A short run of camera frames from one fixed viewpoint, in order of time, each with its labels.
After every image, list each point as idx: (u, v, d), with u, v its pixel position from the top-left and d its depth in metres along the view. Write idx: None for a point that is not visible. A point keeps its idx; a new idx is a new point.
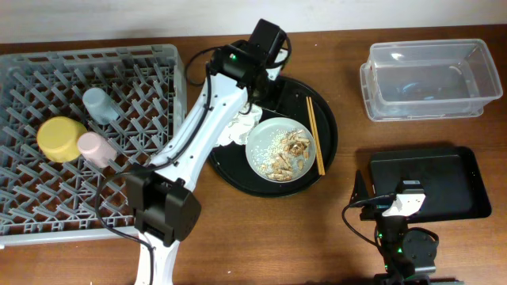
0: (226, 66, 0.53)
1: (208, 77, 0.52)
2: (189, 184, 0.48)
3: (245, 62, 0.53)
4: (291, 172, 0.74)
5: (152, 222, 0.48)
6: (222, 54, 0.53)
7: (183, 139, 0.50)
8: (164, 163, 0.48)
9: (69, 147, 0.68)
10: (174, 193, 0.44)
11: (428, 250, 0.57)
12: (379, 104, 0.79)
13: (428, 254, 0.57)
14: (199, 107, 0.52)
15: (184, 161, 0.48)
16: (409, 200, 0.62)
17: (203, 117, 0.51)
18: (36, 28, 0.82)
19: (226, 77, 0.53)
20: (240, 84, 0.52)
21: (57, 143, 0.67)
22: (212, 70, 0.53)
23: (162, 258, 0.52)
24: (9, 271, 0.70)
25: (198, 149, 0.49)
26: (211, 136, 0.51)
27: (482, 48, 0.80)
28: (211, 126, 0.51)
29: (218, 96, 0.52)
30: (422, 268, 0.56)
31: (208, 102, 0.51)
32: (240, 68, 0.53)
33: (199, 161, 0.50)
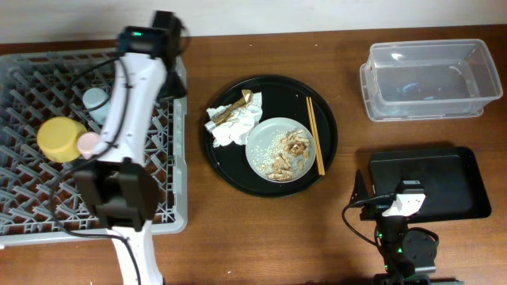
0: (134, 45, 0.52)
1: (120, 60, 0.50)
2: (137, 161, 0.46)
3: (151, 38, 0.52)
4: (290, 172, 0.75)
5: (117, 214, 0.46)
6: (123, 35, 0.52)
7: (116, 122, 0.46)
8: (105, 149, 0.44)
9: (65, 147, 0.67)
10: (127, 173, 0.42)
11: (428, 249, 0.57)
12: (379, 104, 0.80)
13: (427, 254, 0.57)
14: (119, 87, 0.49)
15: (123, 141, 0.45)
16: (409, 200, 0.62)
17: (130, 94, 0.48)
18: (37, 28, 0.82)
19: (135, 55, 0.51)
20: (153, 58, 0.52)
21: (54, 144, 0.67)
22: (122, 53, 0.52)
23: (139, 245, 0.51)
24: (9, 271, 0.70)
25: (134, 127, 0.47)
26: (144, 112, 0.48)
27: (482, 48, 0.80)
28: (140, 101, 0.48)
29: (135, 72, 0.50)
30: (421, 268, 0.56)
31: (127, 80, 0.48)
32: (151, 43, 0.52)
33: (139, 138, 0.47)
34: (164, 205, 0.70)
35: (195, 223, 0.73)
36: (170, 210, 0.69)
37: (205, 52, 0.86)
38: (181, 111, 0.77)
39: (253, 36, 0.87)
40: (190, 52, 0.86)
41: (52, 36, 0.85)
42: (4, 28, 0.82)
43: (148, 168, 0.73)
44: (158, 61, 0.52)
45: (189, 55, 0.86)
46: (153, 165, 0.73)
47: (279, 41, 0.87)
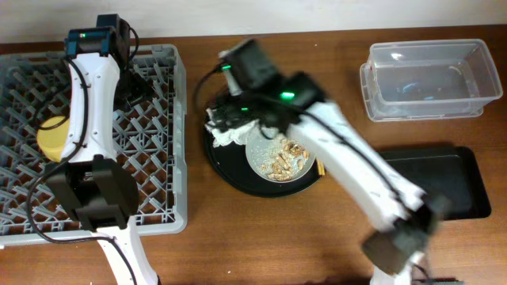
0: (84, 46, 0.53)
1: (71, 62, 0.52)
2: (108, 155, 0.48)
3: (98, 36, 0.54)
4: (290, 172, 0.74)
5: (97, 214, 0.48)
6: (70, 39, 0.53)
7: (79, 123, 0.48)
8: (74, 150, 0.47)
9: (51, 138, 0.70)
10: (98, 169, 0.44)
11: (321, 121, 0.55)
12: (379, 104, 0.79)
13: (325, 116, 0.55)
14: (77, 89, 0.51)
15: (89, 139, 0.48)
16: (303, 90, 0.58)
17: (87, 93, 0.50)
18: (36, 28, 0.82)
19: (84, 56, 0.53)
20: (104, 55, 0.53)
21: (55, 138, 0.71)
22: (72, 56, 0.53)
23: (127, 244, 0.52)
24: (9, 271, 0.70)
25: (98, 125, 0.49)
26: (103, 108, 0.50)
27: (482, 48, 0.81)
28: (98, 98, 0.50)
29: (89, 72, 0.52)
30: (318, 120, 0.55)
31: (84, 80, 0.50)
32: (97, 40, 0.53)
33: (105, 133, 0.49)
34: (164, 205, 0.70)
35: (194, 223, 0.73)
36: (170, 210, 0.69)
37: (205, 52, 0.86)
38: (181, 111, 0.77)
39: (253, 36, 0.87)
40: (189, 52, 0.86)
41: (52, 36, 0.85)
42: (5, 28, 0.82)
43: (148, 167, 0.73)
44: (109, 57, 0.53)
45: (189, 55, 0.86)
46: (153, 165, 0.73)
47: (278, 41, 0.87)
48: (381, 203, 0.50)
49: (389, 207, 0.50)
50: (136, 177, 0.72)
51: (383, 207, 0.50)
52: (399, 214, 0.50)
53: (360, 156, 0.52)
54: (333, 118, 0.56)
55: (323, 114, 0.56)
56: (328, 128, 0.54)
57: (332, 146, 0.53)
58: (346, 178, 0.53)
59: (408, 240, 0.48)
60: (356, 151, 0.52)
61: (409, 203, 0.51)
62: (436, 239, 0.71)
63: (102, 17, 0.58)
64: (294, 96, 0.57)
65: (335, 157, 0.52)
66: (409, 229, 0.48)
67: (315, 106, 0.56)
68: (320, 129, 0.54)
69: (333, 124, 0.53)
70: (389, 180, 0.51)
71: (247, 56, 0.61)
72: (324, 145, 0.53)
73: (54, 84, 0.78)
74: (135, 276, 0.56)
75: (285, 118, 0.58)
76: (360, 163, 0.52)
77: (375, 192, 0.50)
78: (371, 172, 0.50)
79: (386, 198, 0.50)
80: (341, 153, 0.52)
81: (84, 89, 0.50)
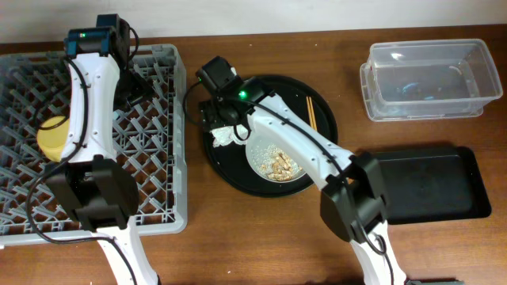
0: (84, 46, 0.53)
1: (70, 62, 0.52)
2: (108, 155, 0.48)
3: (98, 36, 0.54)
4: (290, 172, 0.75)
5: (97, 214, 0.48)
6: (71, 39, 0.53)
7: (79, 123, 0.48)
8: (74, 150, 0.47)
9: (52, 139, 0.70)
10: (98, 169, 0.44)
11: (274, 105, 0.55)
12: (379, 104, 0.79)
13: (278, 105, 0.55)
14: (77, 89, 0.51)
15: (89, 139, 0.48)
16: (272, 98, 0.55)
17: (86, 93, 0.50)
18: (36, 28, 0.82)
19: (84, 55, 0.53)
20: (104, 55, 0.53)
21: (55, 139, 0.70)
22: (72, 56, 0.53)
23: (127, 243, 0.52)
24: (10, 270, 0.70)
25: (97, 125, 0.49)
26: (103, 108, 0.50)
27: (482, 48, 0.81)
28: (97, 98, 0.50)
29: (89, 72, 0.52)
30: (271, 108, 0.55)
31: (84, 80, 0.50)
32: (96, 40, 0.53)
33: (104, 133, 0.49)
34: (164, 205, 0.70)
35: (194, 223, 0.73)
36: (170, 210, 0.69)
37: (205, 52, 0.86)
38: (181, 111, 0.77)
39: (253, 36, 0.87)
40: (189, 52, 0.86)
41: (52, 35, 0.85)
42: (5, 28, 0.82)
43: (149, 167, 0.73)
44: (109, 57, 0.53)
45: (189, 55, 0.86)
46: (153, 165, 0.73)
47: (278, 41, 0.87)
48: (321, 168, 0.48)
49: (322, 169, 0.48)
50: (136, 177, 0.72)
51: (320, 169, 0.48)
52: (332, 172, 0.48)
53: (299, 131, 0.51)
54: (283, 105, 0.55)
55: (272, 101, 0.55)
56: (276, 112, 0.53)
57: (276, 128, 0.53)
58: (301, 162, 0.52)
59: (342, 195, 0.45)
60: (297, 131, 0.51)
61: (343, 163, 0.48)
62: (436, 239, 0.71)
63: (101, 17, 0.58)
64: (248, 94, 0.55)
65: (283, 139, 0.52)
66: (341, 184, 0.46)
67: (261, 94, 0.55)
68: (264, 112, 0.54)
69: (281, 108, 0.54)
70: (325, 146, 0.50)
71: (215, 74, 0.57)
72: (268, 126, 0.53)
73: (54, 84, 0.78)
74: (135, 276, 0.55)
75: (243, 116, 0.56)
76: (301, 140, 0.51)
77: (313, 157, 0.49)
78: (308, 147, 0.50)
79: (320, 164, 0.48)
80: (287, 134, 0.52)
81: (84, 89, 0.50)
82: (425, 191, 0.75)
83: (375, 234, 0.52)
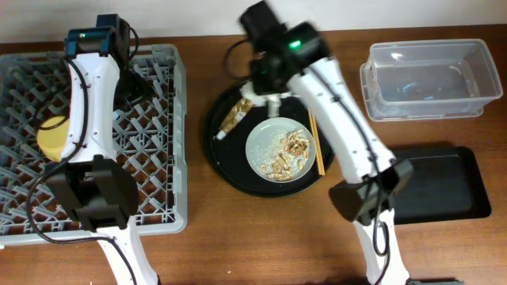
0: (84, 46, 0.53)
1: (71, 62, 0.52)
2: (108, 155, 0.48)
3: (97, 36, 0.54)
4: (290, 172, 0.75)
5: (98, 214, 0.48)
6: (71, 39, 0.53)
7: (79, 124, 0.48)
8: (74, 150, 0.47)
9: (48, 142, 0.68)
10: (98, 169, 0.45)
11: (329, 74, 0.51)
12: (379, 104, 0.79)
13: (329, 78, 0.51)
14: (77, 89, 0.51)
15: (89, 139, 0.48)
16: (327, 64, 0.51)
17: (86, 93, 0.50)
18: (36, 28, 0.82)
19: (84, 56, 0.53)
20: (104, 55, 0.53)
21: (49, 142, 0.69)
22: (72, 56, 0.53)
23: (127, 244, 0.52)
24: (10, 271, 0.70)
25: (98, 125, 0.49)
26: (102, 108, 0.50)
27: (482, 48, 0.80)
28: (97, 97, 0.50)
29: (89, 73, 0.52)
30: (320, 71, 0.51)
31: (84, 80, 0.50)
32: (95, 40, 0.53)
33: (104, 133, 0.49)
34: (164, 205, 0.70)
35: (195, 223, 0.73)
36: (170, 210, 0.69)
37: (205, 52, 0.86)
38: (181, 111, 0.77)
39: None
40: (190, 52, 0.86)
41: (51, 35, 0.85)
42: (5, 28, 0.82)
43: (148, 167, 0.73)
44: (109, 57, 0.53)
45: (189, 55, 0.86)
46: (153, 165, 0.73)
47: None
48: (358, 161, 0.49)
49: (361, 167, 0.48)
50: (137, 177, 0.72)
51: (356, 165, 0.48)
52: (370, 172, 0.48)
53: (348, 113, 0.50)
54: (337, 77, 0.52)
55: (325, 69, 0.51)
56: (328, 85, 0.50)
57: (324, 102, 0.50)
58: (335, 143, 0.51)
59: (372, 193, 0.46)
60: (347, 112, 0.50)
61: (383, 165, 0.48)
62: (436, 239, 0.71)
63: (101, 17, 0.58)
64: (300, 45, 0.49)
65: (328, 114, 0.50)
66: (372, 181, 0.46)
67: (319, 66, 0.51)
68: (315, 82, 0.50)
69: (334, 80, 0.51)
70: (370, 140, 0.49)
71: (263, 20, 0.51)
72: (315, 96, 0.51)
73: (54, 84, 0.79)
74: (135, 276, 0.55)
75: (288, 66, 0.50)
76: (347, 122, 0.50)
77: (355, 150, 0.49)
78: (354, 134, 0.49)
79: (360, 158, 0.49)
80: (333, 112, 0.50)
81: (84, 89, 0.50)
82: (425, 191, 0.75)
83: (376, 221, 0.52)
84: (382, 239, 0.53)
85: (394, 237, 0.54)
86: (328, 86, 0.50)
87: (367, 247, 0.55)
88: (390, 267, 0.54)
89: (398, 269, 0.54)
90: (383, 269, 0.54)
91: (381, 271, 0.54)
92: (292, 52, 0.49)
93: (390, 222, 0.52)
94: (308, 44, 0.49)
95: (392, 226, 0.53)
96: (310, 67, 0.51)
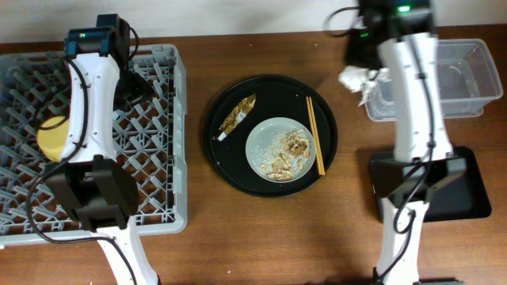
0: (84, 46, 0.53)
1: (71, 62, 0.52)
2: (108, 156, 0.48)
3: (97, 36, 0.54)
4: (290, 172, 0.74)
5: (98, 214, 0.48)
6: (71, 39, 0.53)
7: (79, 123, 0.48)
8: (74, 150, 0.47)
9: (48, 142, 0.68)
10: (98, 169, 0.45)
11: (421, 53, 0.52)
12: (379, 104, 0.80)
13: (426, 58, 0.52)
14: (77, 89, 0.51)
15: (89, 139, 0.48)
16: (428, 45, 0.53)
17: (87, 93, 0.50)
18: (36, 28, 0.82)
19: (84, 56, 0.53)
20: (104, 55, 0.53)
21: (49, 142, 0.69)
22: (72, 56, 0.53)
23: (127, 243, 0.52)
24: (9, 271, 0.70)
25: (98, 125, 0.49)
26: (102, 108, 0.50)
27: (483, 48, 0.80)
28: (97, 97, 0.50)
29: (89, 73, 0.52)
30: (417, 47, 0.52)
31: (84, 80, 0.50)
32: (95, 40, 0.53)
33: (105, 133, 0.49)
34: (164, 205, 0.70)
35: (195, 223, 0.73)
36: (170, 210, 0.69)
37: (205, 52, 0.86)
38: (181, 111, 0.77)
39: (253, 36, 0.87)
40: (189, 52, 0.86)
41: (51, 35, 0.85)
42: (5, 28, 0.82)
43: (149, 167, 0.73)
44: (109, 57, 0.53)
45: (189, 55, 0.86)
46: (153, 165, 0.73)
47: (278, 41, 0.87)
48: (415, 143, 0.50)
49: (418, 146, 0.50)
50: (137, 177, 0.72)
51: (413, 146, 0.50)
52: (420, 157, 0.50)
53: (426, 93, 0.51)
54: (431, 58, 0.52)
55: (422, 44, 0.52)
56: (418, 63, 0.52)
57: (408, 77, 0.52)
58: (402, 119, 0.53)
59: (415, 175, 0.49)
60: (427, 91, 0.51)
61: (438, 155, 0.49)
62: (436, 239, 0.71)
63: (101, 17, 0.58)
64: (409, 9, 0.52)
65: (406, 88, 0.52)
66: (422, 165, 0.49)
67: (421, 42, 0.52)
68: (408, 54, 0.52)
69: (426, 58, 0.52)
70: (436, 128, 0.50)
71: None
72: (402, 70, 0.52)
73: (54, 84, 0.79)
74: (135, 276, 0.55)
75: (390, 29, 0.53)
76: (420, 101, 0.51)
77: (417, 131, 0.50)
78: (422, 118, 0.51)
79: (419, 142, 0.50)
80: (414, 88, 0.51)
81: (84, 89, 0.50)
82: None
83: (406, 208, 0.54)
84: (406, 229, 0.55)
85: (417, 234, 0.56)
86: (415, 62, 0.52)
87: (388, 228, 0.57)
88: (402, 261, 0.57)
89: (408, 267, 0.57)
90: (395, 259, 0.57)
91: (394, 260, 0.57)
92: (397, 16, 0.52)
93: (421, 217, 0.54)
94: (413, 12, 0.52)
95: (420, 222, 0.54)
96: (409, 38, 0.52)
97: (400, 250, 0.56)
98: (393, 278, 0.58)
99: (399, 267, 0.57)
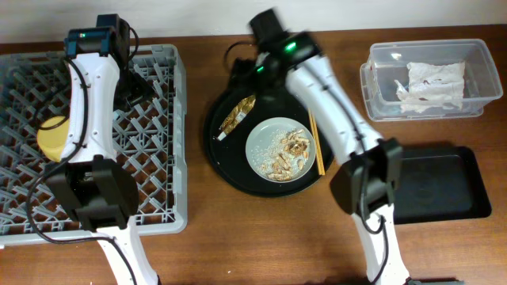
0: (84, 46, 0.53)
1: (71, 62, 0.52)
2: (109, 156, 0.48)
3: (97, 36, 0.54)
4: (290, 172, 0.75)
5: (97, 214, 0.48)
6: (71, 39, 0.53)
7: (79, 123, 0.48)
8: (74, 149, 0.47)
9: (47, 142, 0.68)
10: (98, 169, 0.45)
11: (322, 74, 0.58)
12: (379, 104, 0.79)
13: (318, 77, 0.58)
14: (77, 89, 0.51)
15: (89, 139, 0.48)
16: (328, 72, 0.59)
17: (86, 93, 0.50)
18: (35, 28, 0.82)
19: (84, 56, 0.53)
20: (104, 54, 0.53)
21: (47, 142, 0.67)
22: (72, 56, 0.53)
23: (127, 243, 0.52)
24: (9, 270, 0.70)
25: (98, 124, 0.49)
26: (102, 107, 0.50)
27: (482, 48, 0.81)
28: (97, 98, 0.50)
29: (89, 73, 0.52)
30: (303, 75, 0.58)
31: (84, 80, 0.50)
32: (94, 41, 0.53)
33: (105, 133, 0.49)
34: (164, 205, 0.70)
35: (195, 223, 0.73)
36: (170, 210, 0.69)
37: (205, 52, 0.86)
38: (181, 111, 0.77)
39: None
40: (189, 52, 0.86)
41: (51, 35, 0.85)
42: (5, 27, 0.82)
43: (149, 167, 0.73)
44: (109, 57, 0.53)
45: (189, 56, 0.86)
46: (153, 165, 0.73)
47: None
48: (348, 142, 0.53)
49: (349, 144, 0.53)
50: (136, 177, 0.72)
51: (344, 145, 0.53)
52: (357, 150, 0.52)
53: (337, 101, 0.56)
54: (327, 72, 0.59)
55: (317, 64, 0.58)
56: (318, 78, 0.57)
57: (314, 91, 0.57)
58: (329, 129, 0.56)
59: (356, 174, 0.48)
60: (333, 100, 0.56)
61: (370, 146, 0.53)
62: (436, 239, 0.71)
63: (101, 17, 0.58)
64: (296, 47, 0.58)
65: (318, 103, 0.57)
66: (360, 164, 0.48)
67: (309, 64, 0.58)
68: (308, 75, 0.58)
69: (323, 73, 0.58)
70: (358, 123, 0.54)
71: (268, 24, 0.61)
72: (306, 88, 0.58)
73: (54, 84, 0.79)
74: (135, 276, 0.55)
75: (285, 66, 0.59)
76: (336, 108, 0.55)
77: (342, 131, 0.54)
78: (342, 121, 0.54)
79: (349, 139, 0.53)
80: (321, 99, 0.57)
81: (84, 88, 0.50)
82: (424, 191, 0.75)
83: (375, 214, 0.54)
84: (384, 235, 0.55)
85: (394, 236, 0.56)
86: (321, 85, 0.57)
87: (364, 234, 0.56)
88: (388, 264, 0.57)
89: (396, 267, 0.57)
90: (381, 265, 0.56)
91: (381, 266, 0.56)
92: (290, 53, 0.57)
93: (390, 218, 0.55)
94: (305, 49, 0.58)
95: (391, 223, 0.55)
96: (304, 65, 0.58)
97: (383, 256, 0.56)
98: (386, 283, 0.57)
99: (390, 272, 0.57)
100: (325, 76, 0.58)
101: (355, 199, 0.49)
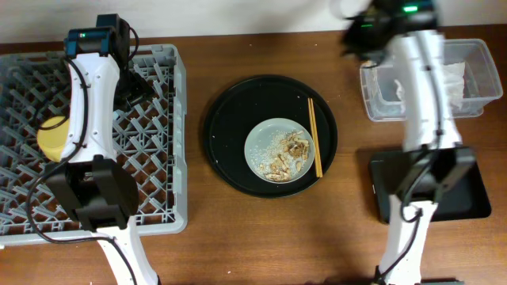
0: (83, 46, 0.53)
1: (70, 62, 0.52)
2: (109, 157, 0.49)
3: (97, 36, 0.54)
4: (287, 174, 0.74)
5: (97, 214, 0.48)
6: (71, 39, 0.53)
7: (79, 123, 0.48)
8: (74, 149, 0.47)
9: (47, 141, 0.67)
10: (98, 169, 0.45)
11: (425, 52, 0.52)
12: (379, 104, 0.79)
13: (423, 51, 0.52)
14: (77, 89, 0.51)
15: (89, 139, 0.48)
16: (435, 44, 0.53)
17: (86, 93, 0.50)
18: (35, 28, 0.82)
19: (85, 56, 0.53)
20: (104, 55, 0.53)
21: (47, 141, 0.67)
22: (72, 56, 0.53)
23: (127, 244, 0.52)
24: (9, 271, 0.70)
25: (98, 124, 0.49)
26: (102, 108, 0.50)
27: (482, 48, 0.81)
28: (97, 97, 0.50)
29: (89, 73, 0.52)
30: (409, 43, 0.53)
31: (83, 80, 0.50)
32: (94, 41, 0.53)
33: (104, 132, 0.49)
34: (164, 205, 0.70)
35: (195, 223, 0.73)
36: (170, 210, 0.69)
37: (204, 52, 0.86)
38: (181, 111, 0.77)
39: (253, 36, 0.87)
40: (190, 52, 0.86)
41: (51, 36, 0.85)
42: (5, 28, 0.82)
43: (149, 168, 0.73)
44: (109, 57, 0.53)
45: (189, 56, 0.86)
46: (153, 165, 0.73)
47: (278, 41, 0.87)
48: (425, 133, 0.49)
49: (425, 135, 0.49)
50: (136, 177, 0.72)
51: (422, 133, 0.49)
52: (430, 144, 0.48)
53: (432, 85, 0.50)
54: (438, 53, 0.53)
55: (410, 43, 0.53)
56: (426, 57, 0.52)
57: (415, 69, 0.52)
58: (412, 112, 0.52)
59: (421, 164, 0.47)
60: (429, 81, 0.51)
61: (446, 144, 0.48)
62: (436, 239, 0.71)
63: (101, 17, 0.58)
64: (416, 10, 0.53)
65: (416, 81, 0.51)
66: (430, 157, 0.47)
67: (418, 38, 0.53)
68: (414, 48, 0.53)
69: (412, 54, 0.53)
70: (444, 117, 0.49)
71: None
72: (409, 59, 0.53)
73: (54, 84, 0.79)
74: (135, 276, 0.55)
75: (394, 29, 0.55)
76: (418, 89, 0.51)
77: (426, 119, 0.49)
78: (428, 108, 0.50)
79: (428, 131, 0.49)
80: (420, 78, 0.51)
81: (84, 88, 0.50)
82: None
83: (413, 210, 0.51)
84: (413, 228, 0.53)
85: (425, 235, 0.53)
86: (421, 66, 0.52)
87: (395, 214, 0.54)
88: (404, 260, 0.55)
89: (412, 266, 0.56)
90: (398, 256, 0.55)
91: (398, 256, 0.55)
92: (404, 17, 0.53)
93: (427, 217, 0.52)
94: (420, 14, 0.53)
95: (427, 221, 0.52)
96: (414, 38, 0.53)
97: (404, 247, 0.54)
98: (395, 276, 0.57)
99: (402, 267, 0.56)
100: (436, 56, 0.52)
101: (407, 183, 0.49)
